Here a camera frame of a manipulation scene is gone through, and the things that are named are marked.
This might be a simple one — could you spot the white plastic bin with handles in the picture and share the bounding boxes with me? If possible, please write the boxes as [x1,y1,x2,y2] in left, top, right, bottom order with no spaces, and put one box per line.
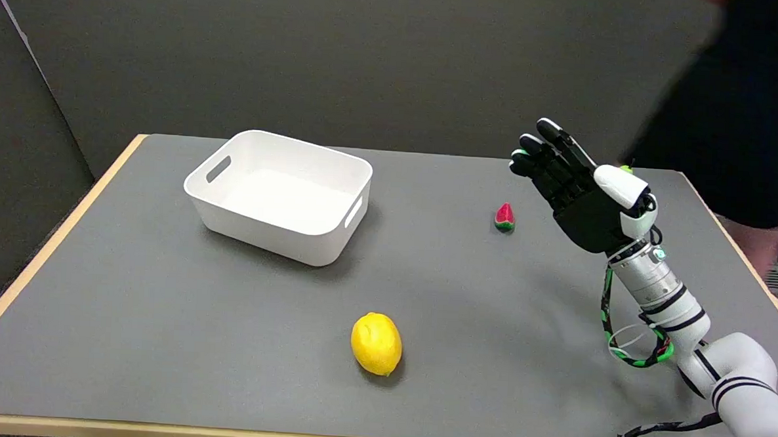
[180,126,375,270]

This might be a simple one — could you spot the green and black braided cable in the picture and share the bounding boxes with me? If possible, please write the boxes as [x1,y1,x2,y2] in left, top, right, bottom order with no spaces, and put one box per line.
[596,264,680,371]

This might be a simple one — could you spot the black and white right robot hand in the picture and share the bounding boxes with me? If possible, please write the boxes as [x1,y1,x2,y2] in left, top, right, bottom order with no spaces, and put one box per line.
[505,116,663,258]

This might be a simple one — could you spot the person in dark clothes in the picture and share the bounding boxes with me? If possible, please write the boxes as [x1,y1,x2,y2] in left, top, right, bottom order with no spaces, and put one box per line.
[615,0,778,279]

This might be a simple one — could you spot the yellow lemon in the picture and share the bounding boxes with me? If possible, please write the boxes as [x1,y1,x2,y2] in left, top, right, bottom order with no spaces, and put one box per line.
[349,311,405,378]

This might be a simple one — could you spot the small watermelon slice toy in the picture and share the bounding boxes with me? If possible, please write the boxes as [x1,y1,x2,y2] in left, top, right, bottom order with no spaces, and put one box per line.
[493,202,517,234]

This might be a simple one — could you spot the thin white cable loop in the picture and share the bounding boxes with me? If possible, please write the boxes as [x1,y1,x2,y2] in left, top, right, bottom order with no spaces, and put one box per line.
[607,322,662,362]

